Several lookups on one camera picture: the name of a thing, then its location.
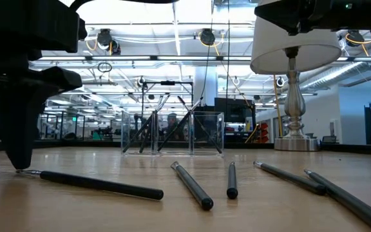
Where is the black looped gripper cable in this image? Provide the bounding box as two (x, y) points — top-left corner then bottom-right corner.
(69, 0), (180, 11)

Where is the stack of red bins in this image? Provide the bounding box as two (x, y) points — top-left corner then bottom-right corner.
(258, 121), (270, 144)

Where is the person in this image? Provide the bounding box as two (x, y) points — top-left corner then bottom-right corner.
(166, 112), (179, 131)

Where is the silver table lamp white shade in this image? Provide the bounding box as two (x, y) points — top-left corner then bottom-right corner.
(249, 0), (343, 152)

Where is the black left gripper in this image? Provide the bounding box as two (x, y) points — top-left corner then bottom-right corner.
(0, 0), (88, 171)

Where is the black ceiling cable reel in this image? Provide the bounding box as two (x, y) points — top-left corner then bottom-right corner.
(345, 29), (366, 48)
(199, 28), (217, 46)
(96, 28), (122, 56)

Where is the distant black camera gantry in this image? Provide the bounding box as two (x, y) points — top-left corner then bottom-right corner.
(141, 80), (195, 113)

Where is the black pen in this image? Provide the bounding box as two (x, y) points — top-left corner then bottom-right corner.
(170, 161), (214, 212)
(226, 161), (239, 200)

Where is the ceiling strip light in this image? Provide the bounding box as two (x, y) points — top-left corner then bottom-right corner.
(39, 55), (371, 63)

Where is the clear acrylic organizer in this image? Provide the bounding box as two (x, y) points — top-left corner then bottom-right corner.
(120, 110), (225, 158)

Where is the black hanging cable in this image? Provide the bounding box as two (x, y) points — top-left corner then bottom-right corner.
(225, 0), (231, 99)

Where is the large black display screen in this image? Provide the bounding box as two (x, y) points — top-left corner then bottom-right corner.
(213, 97), (256, 133)

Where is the black makeup brush silver ferrule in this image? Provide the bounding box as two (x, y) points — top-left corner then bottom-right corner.
(176, 95), (223, 155)
(138, 95), (166, 154)
(122, 94), (171, 154)
(252, 160), (327, 197)
(157, 96), (204, 153)
(303, 168), (371, 232)
(15, 169), (165, 201)

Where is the yellow hanging cable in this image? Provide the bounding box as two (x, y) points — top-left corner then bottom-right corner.
(272, 74), (285, 138)

